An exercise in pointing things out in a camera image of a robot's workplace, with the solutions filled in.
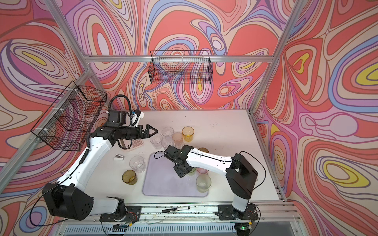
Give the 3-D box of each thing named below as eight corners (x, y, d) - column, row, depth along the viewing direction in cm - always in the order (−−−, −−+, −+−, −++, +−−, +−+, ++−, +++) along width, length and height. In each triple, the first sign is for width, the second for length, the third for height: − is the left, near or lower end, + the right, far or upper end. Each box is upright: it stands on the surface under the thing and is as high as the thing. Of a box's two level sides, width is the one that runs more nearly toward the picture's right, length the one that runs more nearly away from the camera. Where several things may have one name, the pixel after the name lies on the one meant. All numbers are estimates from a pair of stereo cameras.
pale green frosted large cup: (196, 192, 82) (197, 186, 73) (195, 176, 87) (196, 169, 79) (209, 192, 82) (212, 187, 73) (208, 176, 88) (210, 169, 79)
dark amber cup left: (124, 184, 83) (120, 181, 79) (127, 173, 87) (123, 169, 83) (136, 184, 83) (133, 181, 79) (139, 173, 87) (136, 169, 83)
